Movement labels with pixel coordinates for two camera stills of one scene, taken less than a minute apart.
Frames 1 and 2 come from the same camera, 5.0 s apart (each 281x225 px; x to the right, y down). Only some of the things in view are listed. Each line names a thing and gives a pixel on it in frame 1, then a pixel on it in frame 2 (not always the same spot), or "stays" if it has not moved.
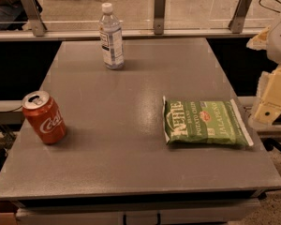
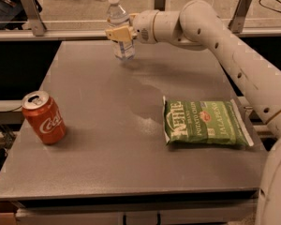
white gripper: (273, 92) to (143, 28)
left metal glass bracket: (35, 14) stays
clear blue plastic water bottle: (111, 37) to (117, 18)
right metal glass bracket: (235, 22) stays
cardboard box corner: (4, 212) stays
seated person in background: (7, 12) stays
